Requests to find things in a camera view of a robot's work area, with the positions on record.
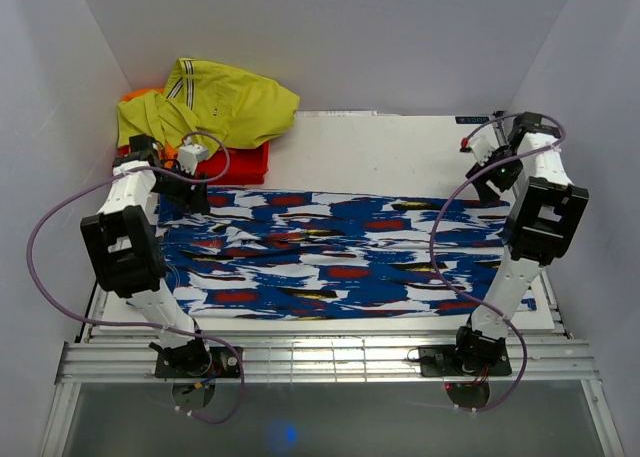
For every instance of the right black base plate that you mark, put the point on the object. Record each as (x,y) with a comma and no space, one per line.
(447,361)

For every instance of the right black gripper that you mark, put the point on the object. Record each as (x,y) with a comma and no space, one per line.
(487,196)

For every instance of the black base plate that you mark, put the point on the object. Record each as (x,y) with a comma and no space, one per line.
(221,363)
(447,361)

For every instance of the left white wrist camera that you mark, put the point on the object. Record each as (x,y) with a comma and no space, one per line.
(190,156)

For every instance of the orange garment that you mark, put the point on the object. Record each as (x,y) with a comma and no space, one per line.
(148,112)

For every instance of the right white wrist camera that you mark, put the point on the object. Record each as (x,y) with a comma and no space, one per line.
(479,146)

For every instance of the blue white red patterned trousers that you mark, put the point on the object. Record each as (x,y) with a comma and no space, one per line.
(310,255)

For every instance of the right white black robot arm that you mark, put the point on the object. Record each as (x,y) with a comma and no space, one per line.
(538,230)

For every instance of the red plastic tray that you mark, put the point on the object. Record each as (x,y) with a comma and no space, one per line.
(247,167)

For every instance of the yellow-green trousers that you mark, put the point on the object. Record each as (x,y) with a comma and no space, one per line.
(222,103)

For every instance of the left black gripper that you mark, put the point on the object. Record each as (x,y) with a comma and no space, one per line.
(198,200)

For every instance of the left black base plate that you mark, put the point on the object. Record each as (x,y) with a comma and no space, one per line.
(221,363)

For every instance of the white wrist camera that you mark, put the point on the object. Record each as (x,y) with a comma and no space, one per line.
(479,146)
(190,156)

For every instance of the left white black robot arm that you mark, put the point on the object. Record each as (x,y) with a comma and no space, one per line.
(126,254)

